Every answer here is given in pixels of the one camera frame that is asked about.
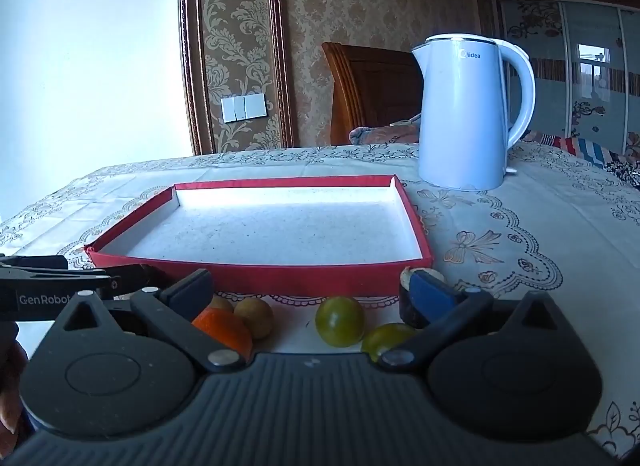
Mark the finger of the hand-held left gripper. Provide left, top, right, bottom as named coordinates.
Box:
left=0, top=255, right=69, bottom=271
left=97, top=263, right=168, bottom=297

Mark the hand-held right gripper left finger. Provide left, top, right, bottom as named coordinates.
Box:
left=55, top=268, right=251, bottom=373

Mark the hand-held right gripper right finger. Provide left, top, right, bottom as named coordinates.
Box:
left=377, top=278, right=581, bottom=372

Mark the eggplant piece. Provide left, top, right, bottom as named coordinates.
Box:
left=399, top=267, right=447, bottom=329

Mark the orange mandarin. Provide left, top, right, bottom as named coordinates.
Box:
left=192, top=307, right=254, bottom=359

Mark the green tomato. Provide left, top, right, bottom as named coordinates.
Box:
left=361, top=323, right=418, bottom=363

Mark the brown potato front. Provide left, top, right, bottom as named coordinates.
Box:
left=233, top=297, right=275, bottom=340

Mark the green tangerine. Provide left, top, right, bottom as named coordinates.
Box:
left=315, top=296, right=366, bottom=348

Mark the red cardboard tray box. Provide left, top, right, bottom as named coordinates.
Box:
left=84, top=175, right=433, bottom=297

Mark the person's left hand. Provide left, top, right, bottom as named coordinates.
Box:
left=0, top=338, right=31, bottom=451

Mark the folded pillow on chair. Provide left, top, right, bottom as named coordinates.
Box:
left=348, top=113, right=422, bottom=145

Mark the white electric kettle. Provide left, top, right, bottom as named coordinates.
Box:
left=411, top=34, right=537, bottom=191

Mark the wooden bed headboard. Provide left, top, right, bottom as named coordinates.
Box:
left=321, top=42, right=426, bottom=145

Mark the colourful patterned bedding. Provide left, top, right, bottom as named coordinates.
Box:
left=520, top=128, right=640, bottom=181

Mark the wardrobe with sliding doors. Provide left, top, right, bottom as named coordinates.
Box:
left=480, top=0, right=640, bottom=157

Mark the white wall switch panel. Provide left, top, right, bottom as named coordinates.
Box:
left=220, top=92, right=267, bottom=123

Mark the brown wall moulding frame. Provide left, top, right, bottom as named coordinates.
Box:
left=177, top=0, right=298, bottom=157

